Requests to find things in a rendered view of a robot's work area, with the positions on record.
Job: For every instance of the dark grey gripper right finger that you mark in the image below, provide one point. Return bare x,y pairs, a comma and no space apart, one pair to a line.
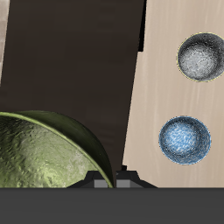
126,178

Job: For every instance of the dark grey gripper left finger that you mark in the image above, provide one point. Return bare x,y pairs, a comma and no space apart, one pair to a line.
95,178

